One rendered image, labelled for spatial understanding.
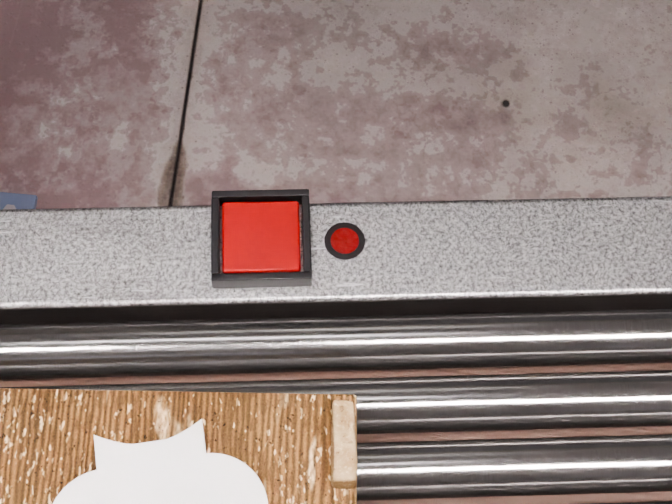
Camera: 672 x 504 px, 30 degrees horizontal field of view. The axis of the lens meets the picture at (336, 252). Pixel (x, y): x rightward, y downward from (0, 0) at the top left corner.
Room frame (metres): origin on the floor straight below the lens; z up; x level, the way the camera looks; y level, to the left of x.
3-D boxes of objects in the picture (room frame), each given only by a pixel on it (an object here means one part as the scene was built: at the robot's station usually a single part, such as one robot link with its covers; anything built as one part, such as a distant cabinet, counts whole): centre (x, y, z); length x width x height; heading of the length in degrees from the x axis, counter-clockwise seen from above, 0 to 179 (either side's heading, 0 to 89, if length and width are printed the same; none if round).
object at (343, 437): (0.23, -0.02, 0.95); 0.06 x 0.02 x 0.03; 3
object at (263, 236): (0.40, 0.06, 0.92); 0.06 x 0.06 x 0.01; 6
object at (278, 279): (0.40, 0.06, 0.92); 0.08 x 0.08 x 0.02; 6
